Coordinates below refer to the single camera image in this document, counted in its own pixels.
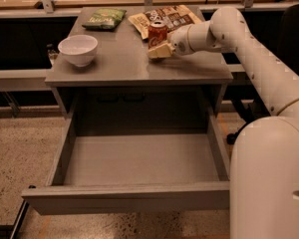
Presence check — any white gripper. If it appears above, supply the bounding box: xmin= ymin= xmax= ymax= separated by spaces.
xmin=148 ymin=26 xmax=191 ymax=59

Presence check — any red coke can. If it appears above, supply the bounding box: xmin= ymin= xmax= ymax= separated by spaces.
xmin=148 ymin=20 xmax=167 ymax=48

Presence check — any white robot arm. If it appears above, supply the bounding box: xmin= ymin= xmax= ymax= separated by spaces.
xmin=149 ymin=7 xmax=299 ymax=239

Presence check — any open grey top drawer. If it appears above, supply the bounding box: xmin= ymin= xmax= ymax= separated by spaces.
xmin=21 ymin=97 xmax=232 ymax=216

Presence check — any brown and white snack bag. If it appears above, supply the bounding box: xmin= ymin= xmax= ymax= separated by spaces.
xmin=129 ymin=5 xmax=201 ymax=40

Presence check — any grey cabinet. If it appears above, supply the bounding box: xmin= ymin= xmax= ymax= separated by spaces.
xmin=46 ymin=7 xmax=232 ymax=112

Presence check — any green chip bag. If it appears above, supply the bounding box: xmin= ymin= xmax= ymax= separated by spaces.
xmin=82 ymin=8 xmax=126 ymax=30

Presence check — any white ceramic bowl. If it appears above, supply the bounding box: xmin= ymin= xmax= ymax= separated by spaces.
xmin=58 ymin=35 xmax=98 ymax=67

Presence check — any black office chair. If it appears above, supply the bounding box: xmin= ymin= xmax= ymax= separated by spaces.
xmin=224 ymin=4 xmax=299 ymax=144

